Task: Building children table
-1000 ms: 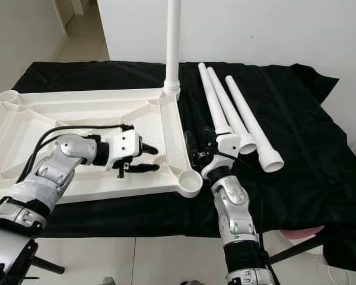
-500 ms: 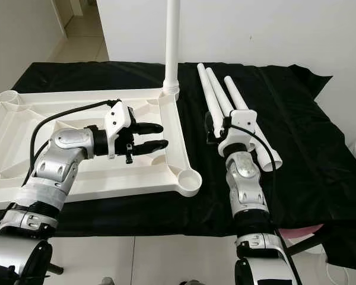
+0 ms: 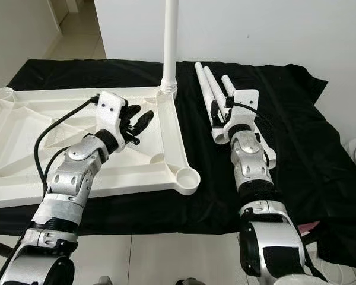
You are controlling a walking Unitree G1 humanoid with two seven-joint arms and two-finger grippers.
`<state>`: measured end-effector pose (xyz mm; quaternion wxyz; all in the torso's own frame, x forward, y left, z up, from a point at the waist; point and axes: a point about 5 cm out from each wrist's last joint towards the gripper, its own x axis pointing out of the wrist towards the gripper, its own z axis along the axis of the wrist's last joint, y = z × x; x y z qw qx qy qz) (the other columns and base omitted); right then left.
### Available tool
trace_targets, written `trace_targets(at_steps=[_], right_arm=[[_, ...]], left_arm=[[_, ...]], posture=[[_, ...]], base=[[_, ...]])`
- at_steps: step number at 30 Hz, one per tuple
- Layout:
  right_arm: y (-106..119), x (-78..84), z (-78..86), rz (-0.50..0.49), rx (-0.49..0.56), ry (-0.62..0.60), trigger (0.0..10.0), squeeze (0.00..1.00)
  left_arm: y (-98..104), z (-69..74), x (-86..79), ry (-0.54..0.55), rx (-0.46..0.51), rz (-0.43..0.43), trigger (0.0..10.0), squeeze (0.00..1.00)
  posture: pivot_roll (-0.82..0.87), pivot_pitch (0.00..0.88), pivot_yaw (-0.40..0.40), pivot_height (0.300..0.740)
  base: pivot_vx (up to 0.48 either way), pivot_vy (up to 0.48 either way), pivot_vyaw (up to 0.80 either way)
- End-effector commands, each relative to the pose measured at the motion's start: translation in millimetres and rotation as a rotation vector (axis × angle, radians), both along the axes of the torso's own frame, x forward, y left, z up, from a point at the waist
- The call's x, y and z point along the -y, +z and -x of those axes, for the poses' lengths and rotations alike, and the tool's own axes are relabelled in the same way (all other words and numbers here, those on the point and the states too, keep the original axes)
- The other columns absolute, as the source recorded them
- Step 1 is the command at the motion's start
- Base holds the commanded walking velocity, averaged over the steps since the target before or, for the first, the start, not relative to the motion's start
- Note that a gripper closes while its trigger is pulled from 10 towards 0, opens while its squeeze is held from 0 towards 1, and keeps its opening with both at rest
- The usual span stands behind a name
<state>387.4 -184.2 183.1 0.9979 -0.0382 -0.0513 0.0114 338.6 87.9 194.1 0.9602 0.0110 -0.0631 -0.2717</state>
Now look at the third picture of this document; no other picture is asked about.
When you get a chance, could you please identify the pink cushion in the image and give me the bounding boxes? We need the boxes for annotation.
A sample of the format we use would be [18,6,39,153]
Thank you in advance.
[300,221,321,233]

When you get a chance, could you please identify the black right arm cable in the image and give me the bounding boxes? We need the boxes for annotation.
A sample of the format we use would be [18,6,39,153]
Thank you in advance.
[228,101,268,179]

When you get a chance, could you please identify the white plastic table leg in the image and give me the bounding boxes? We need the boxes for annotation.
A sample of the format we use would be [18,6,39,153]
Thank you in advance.
[221,74,278,170]
[204,66,227,110]
[161,0,180,96]
[193,61,230,145]

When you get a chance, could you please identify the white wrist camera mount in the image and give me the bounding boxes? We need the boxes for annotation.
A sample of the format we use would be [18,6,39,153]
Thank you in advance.
[222,89,260,137]
[97,91,128,136]

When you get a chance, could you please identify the black cloth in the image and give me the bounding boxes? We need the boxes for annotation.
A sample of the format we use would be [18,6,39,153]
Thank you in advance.
[0,59,356,271]

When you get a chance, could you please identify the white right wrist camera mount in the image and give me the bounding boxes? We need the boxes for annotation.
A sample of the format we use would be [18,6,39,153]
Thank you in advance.
[222,89,260,137]

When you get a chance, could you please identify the white plastic table top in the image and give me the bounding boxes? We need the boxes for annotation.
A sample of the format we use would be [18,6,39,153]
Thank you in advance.
[0,83,202,210]

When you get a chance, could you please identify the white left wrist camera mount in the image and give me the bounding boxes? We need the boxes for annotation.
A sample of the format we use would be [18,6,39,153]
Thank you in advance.
[97,91,128,136]

